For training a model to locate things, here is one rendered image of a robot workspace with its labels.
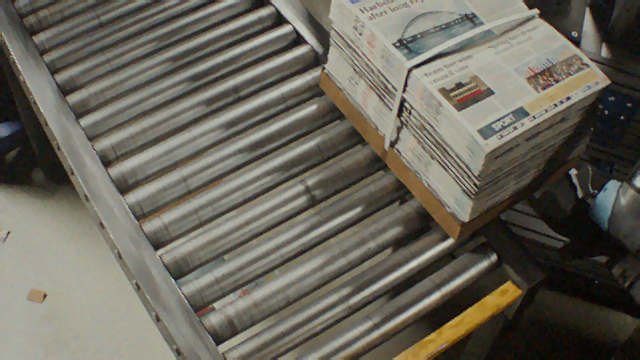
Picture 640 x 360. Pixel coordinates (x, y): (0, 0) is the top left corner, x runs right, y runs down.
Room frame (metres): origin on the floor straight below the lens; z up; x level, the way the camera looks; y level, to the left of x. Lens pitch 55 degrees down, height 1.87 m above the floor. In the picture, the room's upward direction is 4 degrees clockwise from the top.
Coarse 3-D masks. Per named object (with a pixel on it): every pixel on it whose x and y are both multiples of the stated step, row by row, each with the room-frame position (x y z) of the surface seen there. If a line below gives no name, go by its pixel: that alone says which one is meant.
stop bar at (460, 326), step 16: (512, 288) 0.56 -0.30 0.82; (480, 304) 0.53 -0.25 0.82; (496, 304) 0.53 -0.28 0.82; (464, 320) 0.50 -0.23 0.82; (480, 320) 0.50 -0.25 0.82; (432, 336) 0.48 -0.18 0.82; (448, 336) 0.48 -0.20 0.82; (464, 336) 0.48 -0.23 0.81; (416, 352) 0.45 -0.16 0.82; (432, 352) 0.45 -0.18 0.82
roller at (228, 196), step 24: (312, 144) 0.82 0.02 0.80; (336, 144) 0.83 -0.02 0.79; (360, 144) 0.86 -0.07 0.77; (264, 168) 0.77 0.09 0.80; (288, 168) 0.77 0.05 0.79; (312, 168) 0.80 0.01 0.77; (216, 192) 0.71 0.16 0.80; (240, 192) 0.72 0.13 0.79; (264, 192) 0.74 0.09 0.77; (168, 216) 0.66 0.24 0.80; (192, 216) 0.67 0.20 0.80; (216, 216) 0.68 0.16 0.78; (168, 240) 0.63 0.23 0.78
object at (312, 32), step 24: (264, 0) 1.19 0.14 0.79; (288, 0) 1.18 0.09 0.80; (288, 24) 1.12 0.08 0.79; (312, 24) 1.11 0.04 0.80; (312, 48) 1.05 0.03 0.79; (384, 168) 0.86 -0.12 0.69; (480, 240) 0.67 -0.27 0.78; (504, 240) 0.66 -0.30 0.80; (504, 264) 0.62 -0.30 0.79; (528, 264) 0.62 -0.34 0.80; (528, 288) 0.57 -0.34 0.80; (504, 312) 0.59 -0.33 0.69
